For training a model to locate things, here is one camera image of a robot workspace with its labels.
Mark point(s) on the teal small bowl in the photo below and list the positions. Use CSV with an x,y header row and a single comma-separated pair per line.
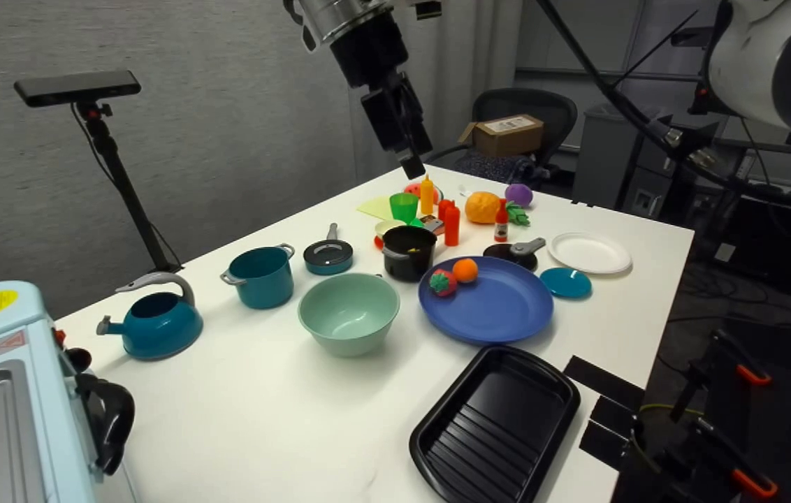
x,y
565,283

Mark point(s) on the red toy tomato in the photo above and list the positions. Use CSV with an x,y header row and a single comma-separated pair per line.
x,y
413,188

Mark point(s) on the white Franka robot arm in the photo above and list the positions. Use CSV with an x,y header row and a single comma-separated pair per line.
x,y
775,56

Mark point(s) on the light blue toy oven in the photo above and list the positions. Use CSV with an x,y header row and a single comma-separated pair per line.
x,y
5,409

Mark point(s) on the red green toy fruit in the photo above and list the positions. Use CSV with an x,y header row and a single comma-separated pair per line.
x,y
442,283

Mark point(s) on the small teal frying pan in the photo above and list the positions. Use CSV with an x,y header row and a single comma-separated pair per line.
x,y
327,257

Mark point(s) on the green toy leaf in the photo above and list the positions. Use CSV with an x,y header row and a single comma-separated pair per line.
x,y
517,216

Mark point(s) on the tall red ketchup bottle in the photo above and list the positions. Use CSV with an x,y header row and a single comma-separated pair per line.
x,y
450,223

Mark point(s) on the yellow mustard bottle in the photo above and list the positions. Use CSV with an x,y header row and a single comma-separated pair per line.
x,y
429,197

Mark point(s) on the yellow-green mat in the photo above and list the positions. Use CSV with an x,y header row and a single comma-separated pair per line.
x,y
372,207

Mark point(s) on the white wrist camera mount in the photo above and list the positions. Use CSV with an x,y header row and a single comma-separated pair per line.
x,y
299,22

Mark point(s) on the small red sauce bottle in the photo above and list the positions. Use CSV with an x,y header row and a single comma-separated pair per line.
x,y
502,223

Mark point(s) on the cardboard box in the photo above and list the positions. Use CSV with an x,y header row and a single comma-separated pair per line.
x,y
508,134

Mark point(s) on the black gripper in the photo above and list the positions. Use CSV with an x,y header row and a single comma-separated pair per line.
x,y
369,50

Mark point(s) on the grey computer tower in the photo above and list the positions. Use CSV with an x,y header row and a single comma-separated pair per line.
x,y
613,158

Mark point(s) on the black bar camera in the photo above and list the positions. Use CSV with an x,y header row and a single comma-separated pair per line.
x,y
76,88

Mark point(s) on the teal toy kettle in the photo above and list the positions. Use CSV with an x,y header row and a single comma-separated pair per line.
x,y
157,331

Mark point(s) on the small toy food box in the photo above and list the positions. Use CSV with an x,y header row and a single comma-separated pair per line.
x,y
432,223

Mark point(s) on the black tape strip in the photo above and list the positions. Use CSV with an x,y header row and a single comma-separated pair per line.
x,y
606,380
615,416
606,444

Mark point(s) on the black baking tray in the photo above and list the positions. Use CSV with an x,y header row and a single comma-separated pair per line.
x,y
497,423

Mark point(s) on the toy pineapple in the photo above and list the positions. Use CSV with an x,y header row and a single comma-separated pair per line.
x,y
481,207

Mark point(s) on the small black pot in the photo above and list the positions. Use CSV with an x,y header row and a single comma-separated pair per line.
x,y
408,267

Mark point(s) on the mint green bowl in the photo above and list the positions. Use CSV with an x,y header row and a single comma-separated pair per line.
x,y
347,317

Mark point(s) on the orange toy fruit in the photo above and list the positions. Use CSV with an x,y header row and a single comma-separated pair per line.
x,y
464,272

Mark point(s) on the green plastic cup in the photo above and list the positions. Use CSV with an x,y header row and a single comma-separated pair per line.
x,y
404,207

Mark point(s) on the black camera tripod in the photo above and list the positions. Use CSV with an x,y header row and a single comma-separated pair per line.
x,y
123,181

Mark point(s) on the purple toy vegetable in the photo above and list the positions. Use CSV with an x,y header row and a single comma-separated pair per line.
x,y
517,194

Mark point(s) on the blue plate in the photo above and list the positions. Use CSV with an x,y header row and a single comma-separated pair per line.
x,y
497,307

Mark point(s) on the white plate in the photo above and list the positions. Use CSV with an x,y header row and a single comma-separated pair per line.
x,y
590,253

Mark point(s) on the black rounded object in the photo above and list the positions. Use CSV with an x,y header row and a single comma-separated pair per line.
x,y
108,420

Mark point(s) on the black office chair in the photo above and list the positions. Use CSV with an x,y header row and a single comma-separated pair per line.
x,y
551,106

